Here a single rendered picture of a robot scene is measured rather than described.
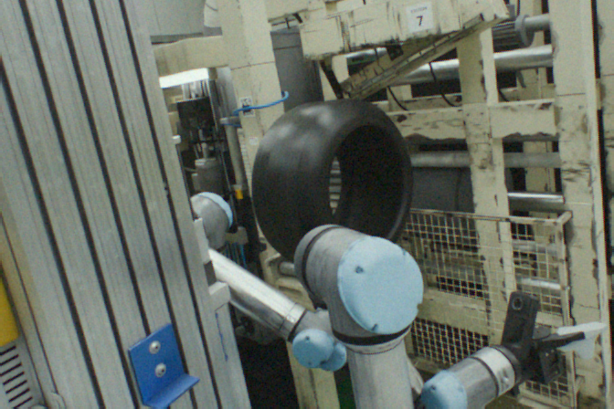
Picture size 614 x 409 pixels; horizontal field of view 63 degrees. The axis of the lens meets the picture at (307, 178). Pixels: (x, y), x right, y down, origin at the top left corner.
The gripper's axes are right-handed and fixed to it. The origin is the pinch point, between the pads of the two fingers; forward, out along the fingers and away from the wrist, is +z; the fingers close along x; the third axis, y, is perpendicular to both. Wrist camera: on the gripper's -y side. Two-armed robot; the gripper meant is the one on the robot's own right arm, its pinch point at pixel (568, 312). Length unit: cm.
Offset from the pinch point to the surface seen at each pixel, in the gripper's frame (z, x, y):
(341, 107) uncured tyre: 7, -74, -51
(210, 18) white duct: 4, -162, -108
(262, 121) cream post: -6, -108, -53
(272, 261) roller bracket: -15, -109, -2
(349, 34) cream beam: 25, -86, -76
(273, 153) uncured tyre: -16, -83, -42
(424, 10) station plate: 34, -57, -74
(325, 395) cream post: -2, -125, 64
